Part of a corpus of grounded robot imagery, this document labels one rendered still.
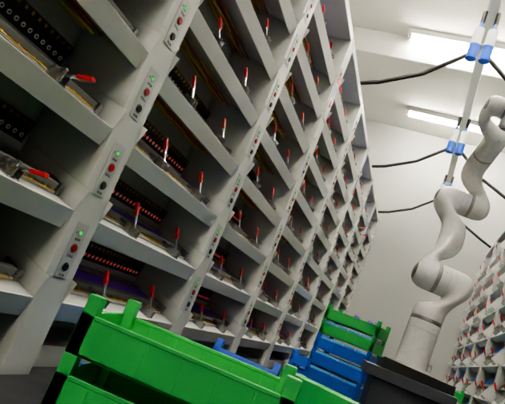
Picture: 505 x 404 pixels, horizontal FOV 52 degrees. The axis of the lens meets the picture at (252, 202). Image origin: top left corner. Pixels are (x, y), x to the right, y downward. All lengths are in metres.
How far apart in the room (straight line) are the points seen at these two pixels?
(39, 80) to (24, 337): 0.52
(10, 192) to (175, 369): 0.47
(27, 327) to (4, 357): 0.07
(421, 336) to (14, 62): 1.67
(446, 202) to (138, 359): 1.80
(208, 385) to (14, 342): 0.56
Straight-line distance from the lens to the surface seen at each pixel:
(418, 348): 2.11
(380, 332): 2.81
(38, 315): 1.19
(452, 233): 2.26
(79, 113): 1.09
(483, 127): 2.23
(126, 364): 0.72
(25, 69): 0.97
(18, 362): 1.21
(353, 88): 3.22
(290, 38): 1.99
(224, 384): 0.70
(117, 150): 1.19
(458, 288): 2.16
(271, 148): 2.07
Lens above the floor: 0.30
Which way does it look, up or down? 11 degrees up
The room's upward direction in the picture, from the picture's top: 22 degrees clockwise
